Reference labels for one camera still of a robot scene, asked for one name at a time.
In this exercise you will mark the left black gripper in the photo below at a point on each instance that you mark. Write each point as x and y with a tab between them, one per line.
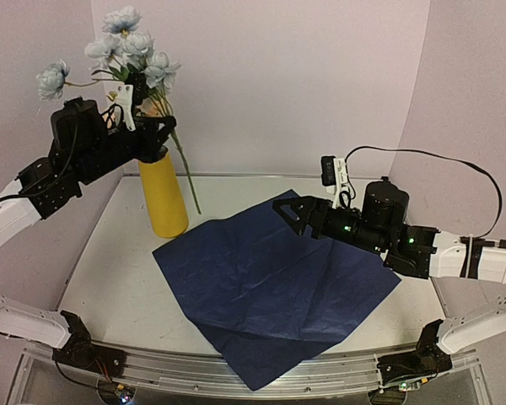
153	139

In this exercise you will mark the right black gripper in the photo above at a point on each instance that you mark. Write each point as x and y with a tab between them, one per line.
318	220

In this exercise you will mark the artificial flower bunch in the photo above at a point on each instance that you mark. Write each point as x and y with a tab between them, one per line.
150	107

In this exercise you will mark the blue wrapping paper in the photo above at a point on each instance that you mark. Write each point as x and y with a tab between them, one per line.
267	299

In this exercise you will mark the blue hydrangea stem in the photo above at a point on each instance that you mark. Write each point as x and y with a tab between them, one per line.
124	53

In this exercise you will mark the yellow plastic vase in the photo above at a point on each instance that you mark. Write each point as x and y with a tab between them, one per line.
163	197

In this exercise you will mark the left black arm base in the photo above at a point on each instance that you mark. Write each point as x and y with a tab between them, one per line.
81	353

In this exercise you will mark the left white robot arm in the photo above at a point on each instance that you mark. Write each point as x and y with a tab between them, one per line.
37	256

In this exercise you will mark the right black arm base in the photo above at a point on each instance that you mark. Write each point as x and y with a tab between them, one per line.
426	360

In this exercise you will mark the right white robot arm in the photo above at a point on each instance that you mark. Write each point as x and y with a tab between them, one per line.
472	262

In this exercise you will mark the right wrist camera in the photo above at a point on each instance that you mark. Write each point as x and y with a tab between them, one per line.
335	179

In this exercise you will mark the aluminium front rail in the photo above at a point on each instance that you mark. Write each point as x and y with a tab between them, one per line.
157	376

